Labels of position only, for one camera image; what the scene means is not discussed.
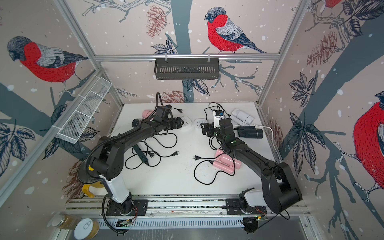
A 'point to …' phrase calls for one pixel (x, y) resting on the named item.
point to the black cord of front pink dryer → (195, 157)
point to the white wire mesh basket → (73, 130)
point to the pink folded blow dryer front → (225, 162)
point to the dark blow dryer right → (249, 132)
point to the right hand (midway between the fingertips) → (207, 121)
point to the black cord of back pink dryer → (180, 110)
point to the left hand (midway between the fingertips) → (181, 119)
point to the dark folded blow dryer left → (136, 122)
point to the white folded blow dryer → (241, 117)
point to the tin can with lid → (86, 229)
